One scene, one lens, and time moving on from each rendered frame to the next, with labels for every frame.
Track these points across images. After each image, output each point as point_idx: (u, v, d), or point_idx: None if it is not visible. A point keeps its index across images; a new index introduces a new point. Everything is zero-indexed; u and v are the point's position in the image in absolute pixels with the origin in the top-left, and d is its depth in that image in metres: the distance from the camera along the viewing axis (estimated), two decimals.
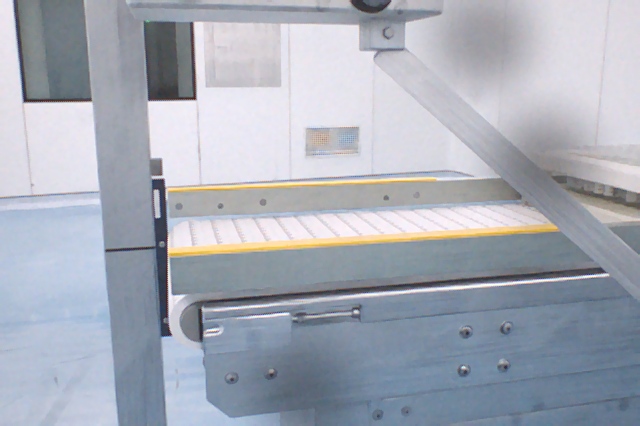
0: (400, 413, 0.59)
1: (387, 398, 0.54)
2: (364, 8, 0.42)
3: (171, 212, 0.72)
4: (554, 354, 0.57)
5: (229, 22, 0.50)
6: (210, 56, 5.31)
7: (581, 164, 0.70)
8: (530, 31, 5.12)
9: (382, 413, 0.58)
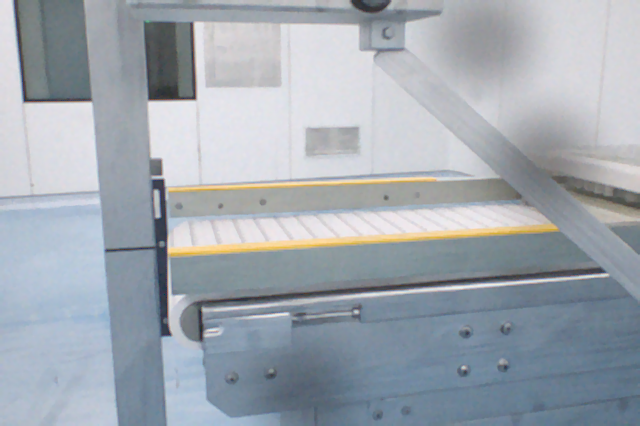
0: (400, 413, 0.59)
1: (387, 398, 0.54)
2: (364, 8, 0.42)
3: (171, 212, 0.72)
4: (554, 354, 0.57)
5: (229, 22, 0.50)
6: (210, 56, 5.31)
7: (581, 164, 0.70)
8: (530, 31, 5.12)
9: (382, 413, 0.58)
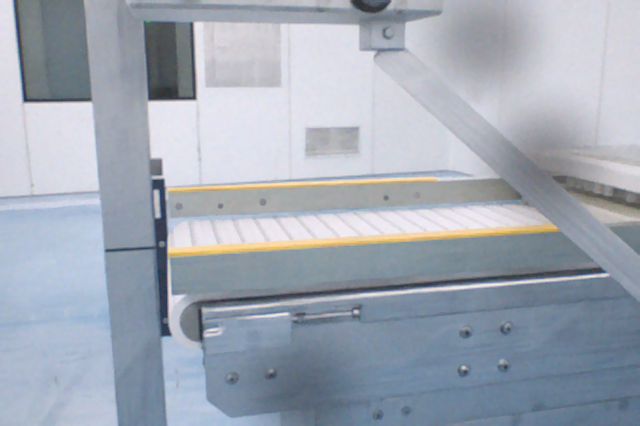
0: (400, 413, 0.59)
1: (387, 398, 0.54)
2: (364, 8, 0.42)
3: (171, 212, 0.72)
4: (554, 354, 0.57)
5: (229, 22, 0.50)
6: (210, 56, 5.31)
7: (581, 164, 0.70)
8: (530, 31, 5.12)
9: (382, 413, 0.58)
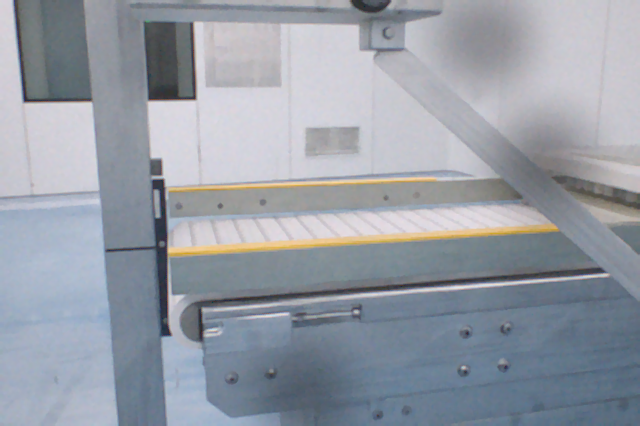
0: (400, 413, 0.59)
1: (387, 398, 0.54)
2: (364, 8, 0.42)
3: (171, 212, 0.72)
4: (554, 354, 0.57)
5: (229, 22, 0.50)
6: (210, 56, 5.31)
7: (581, 164, 0.70)
8: (530, 31, 5.12)
9: (382, 413, 0.58)
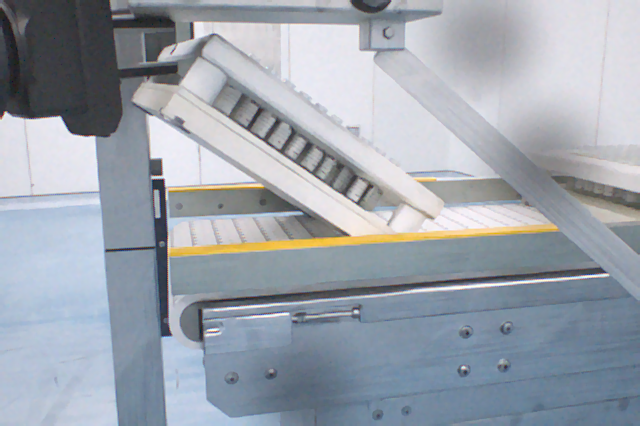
0: (400, 413, 0.59)
1: (387, 398, 0.54)
2: (364, 8, 0.42)
3: (171, 212, 0.72)
4: (554, 354, 0.57)
5: (229, 22, 0.50)
6: None
7: (581, 164, 0.70)
8: (530, 31, 5.12)
9: (382, 413, 0.58)
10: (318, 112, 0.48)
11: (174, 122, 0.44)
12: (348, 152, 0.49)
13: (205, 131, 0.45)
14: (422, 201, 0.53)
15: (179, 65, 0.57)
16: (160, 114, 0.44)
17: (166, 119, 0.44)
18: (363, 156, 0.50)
